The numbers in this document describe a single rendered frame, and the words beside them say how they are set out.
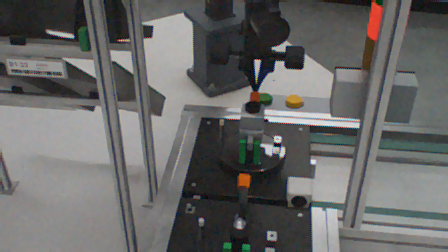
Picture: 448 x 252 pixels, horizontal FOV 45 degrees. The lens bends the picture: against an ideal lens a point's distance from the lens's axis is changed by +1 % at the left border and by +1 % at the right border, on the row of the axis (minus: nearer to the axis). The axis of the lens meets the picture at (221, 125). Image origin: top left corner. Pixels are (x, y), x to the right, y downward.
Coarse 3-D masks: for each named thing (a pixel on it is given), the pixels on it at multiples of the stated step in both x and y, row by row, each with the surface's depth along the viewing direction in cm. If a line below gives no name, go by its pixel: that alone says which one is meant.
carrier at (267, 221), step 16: (208, 208) 97; (224, 208) 97; (256, 208) 97; (272, 208) 97; (288, 208) 97; (304, 208) 97; (176, 224) 93; (192, 224) 93; (208, 224) 91; (224, 224) 91; (240, 224) 83; (256, 224) 91; (272, 224) 93; (288, 224) 93; (304, 224) 93; (176, 240) 91; (192, 240) 91; (208, 240) 88; (224, 240) 88; (240, 240) 84; (256, 240) 88; (272, 240) 86; (288, 240) 91; (304, 240) 91
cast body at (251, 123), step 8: (248, 104) 101; (256, 104) 101; (248, 112) 101; (256, 112) 100; (264, 112) 101; (240, 120) 100; (248, 120) 100; (256, 120) 100; (240, 128) 102; (248, 128) 101; (256, 128) 101; (240, 136) 102; (248, 136) 101; (256, 136) 101; (248, 144) 100
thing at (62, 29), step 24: (0, 0) 78; (24, 0) 77; (48, 0) 76; (72, 0) 75; (120, 0) 87; (0, 24) 79; (24, 24) 78; (48, 24) 77; (72, 24) 76; (120, 24) 89
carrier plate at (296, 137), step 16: (208, 128) 116; (224, 128) 116; (272, 128) 116; (288, 128) 116; (304, 128) 116; (208, 144) 111; (288, 144) 111; (304, 144) 111; (192, 160) 107; (208, 160) 107; (288, 160) 107; (304, 160) 107; (192, 176) 103; (208, 176) 103; (224, 176) 103; (272, 176) 103; (288, 176) 103; (304, 176) 103; (192, 192) 100; (208, 192) 100; (224, 192) 100; (256, 192) 100; (272, 192) 100
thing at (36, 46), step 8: (0, 40) 94; (8, 40) 94; (32, 40) 93; (40, 40) 93; (48, 40) 93; (56, 40) 93; (112, 40) 92; (0, 48) 75; (8, 48) 74; (16, 48) 74; (24, 48) 74; (32, 48) 74; (40, 48) 74; (48, 48) 74; (56, 48) 74; (64, 48) 74; (72, 48) 74; (80, 48) 74; (112, 48) 92; (120, 48) 92; (128, 48) 92; (48, 56) 74; (56, 56) 74; (64, 56) 74; (72, 56) 74; (80, 56) 74; (88, 56) 74
